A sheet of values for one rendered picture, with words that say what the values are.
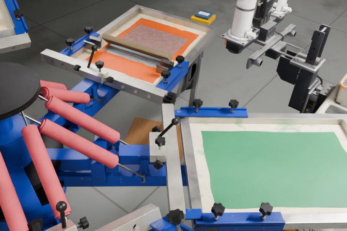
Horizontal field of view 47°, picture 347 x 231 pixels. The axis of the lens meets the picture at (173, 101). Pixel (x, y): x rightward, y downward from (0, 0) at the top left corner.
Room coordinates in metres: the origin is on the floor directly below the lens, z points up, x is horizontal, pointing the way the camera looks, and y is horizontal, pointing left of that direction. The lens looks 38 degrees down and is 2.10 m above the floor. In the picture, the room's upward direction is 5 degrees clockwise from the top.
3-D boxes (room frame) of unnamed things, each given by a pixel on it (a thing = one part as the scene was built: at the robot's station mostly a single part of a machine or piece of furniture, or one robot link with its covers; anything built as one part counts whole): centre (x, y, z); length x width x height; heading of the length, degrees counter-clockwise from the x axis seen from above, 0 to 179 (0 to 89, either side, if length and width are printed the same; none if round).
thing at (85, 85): (1.44, 0.40, 1.02); 0.17 x 0.06 x 0.05; 157
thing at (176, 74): (1.63, 0.02, 0.98); 0.30 x 0.05 x 0.07; 157
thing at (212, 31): (1.96, 0.18, 0.97); 0.79 x 0.58 x 0.04; 157
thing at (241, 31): (1.85, -0.32, 1.21); 0.16 x 0.13 x 0.15; 56
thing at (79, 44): (1.85, 0.53, 0.98); 0.30 x 0.05 x 0.07; 157
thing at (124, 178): (1.07, -0.03, 0.90); 1.24 x 0.06 x 0.06; 97
